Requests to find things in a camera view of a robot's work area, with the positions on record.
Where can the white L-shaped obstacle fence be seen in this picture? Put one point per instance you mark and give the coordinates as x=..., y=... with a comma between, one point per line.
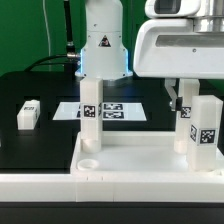
x=109, y=187

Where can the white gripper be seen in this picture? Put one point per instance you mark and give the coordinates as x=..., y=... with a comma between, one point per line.
x=169, y=48

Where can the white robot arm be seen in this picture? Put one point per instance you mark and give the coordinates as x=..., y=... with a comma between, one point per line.
x=104, y=56

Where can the white fiducial marker plate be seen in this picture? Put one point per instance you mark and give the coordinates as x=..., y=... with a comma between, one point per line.
x=111, y=111

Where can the white desk top tray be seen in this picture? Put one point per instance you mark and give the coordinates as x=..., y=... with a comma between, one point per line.
x=138, y=153

